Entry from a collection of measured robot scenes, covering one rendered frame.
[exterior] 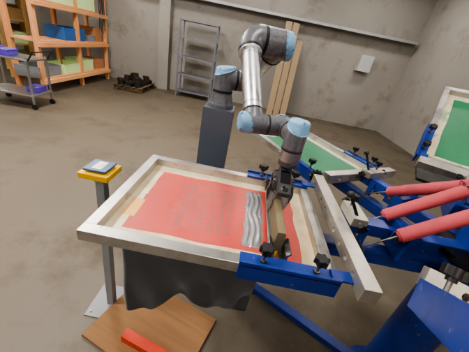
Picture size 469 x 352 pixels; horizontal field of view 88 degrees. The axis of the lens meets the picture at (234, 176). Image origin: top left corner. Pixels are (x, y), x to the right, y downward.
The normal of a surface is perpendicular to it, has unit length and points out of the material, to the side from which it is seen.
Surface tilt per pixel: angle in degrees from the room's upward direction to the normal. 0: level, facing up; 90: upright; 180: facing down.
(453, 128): 32
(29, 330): 0
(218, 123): 90
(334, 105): 90
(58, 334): 0
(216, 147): 90
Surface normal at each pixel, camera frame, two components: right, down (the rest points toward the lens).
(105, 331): 0.18, -0.87
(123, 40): -0.07, 0.46
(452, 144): -0.15, -0.58
